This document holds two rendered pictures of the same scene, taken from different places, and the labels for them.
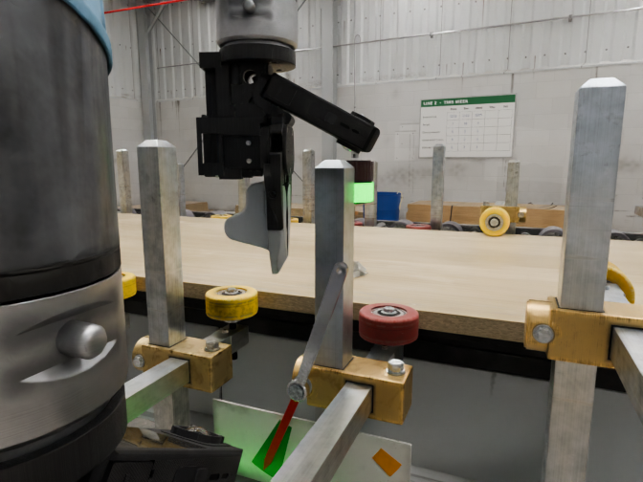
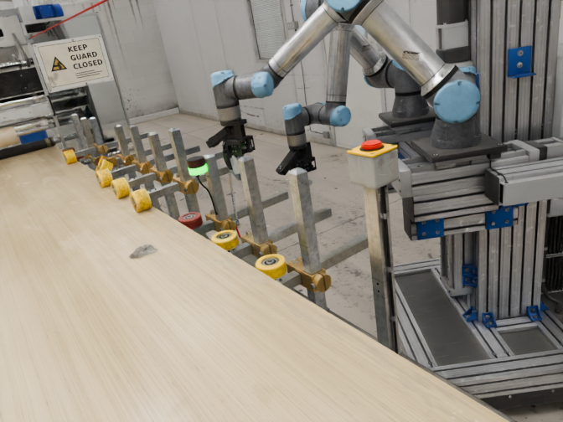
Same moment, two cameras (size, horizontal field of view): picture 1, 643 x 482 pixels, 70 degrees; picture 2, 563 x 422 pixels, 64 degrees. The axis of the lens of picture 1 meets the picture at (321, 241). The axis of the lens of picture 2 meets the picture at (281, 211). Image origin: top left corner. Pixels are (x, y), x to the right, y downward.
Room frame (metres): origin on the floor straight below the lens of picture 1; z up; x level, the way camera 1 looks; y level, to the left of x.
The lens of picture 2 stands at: (1.62, 1.02, 1.47)
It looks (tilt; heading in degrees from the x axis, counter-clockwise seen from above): 22 degrees down; 215
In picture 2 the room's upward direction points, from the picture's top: 10 degrees counter-clockwise
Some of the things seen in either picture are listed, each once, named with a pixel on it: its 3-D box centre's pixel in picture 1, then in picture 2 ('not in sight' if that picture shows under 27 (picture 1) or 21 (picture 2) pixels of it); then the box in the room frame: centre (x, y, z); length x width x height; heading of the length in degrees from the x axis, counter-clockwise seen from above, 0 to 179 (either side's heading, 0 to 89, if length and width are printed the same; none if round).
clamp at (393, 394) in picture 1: (352, 383); (219, 223); (0.52, -0.04, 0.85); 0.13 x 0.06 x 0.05; 67
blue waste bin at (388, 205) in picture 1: (382, 217); not in sight; (6.39, -0.84, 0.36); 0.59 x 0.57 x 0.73; 153
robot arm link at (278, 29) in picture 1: (256, 29); (229, 113); (0.45, 0.06, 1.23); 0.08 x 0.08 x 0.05
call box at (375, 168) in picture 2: not in sight; (373, 166); (0.81, 0.69, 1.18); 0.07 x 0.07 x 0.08; 67
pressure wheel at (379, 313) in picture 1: (388, 347); (193, 229); (0.60, -0.09, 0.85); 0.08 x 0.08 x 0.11
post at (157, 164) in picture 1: (166, 316); (259, 230); (0.62, 0.22, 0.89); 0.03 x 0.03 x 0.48; 67
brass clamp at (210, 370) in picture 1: (182, 360); (259, 245); (0.61, 0.20, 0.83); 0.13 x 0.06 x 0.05; 67
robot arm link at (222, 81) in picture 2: not in sight; (225, 89); (0.46, 0.06, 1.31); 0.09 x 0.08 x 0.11; 104
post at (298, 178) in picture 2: not in sight; (310, 254); (0.71, 0.45, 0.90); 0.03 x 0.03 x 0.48; 67
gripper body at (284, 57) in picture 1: (251, 119); (235, 137); (0.46, 0.07, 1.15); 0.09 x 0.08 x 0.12; 87
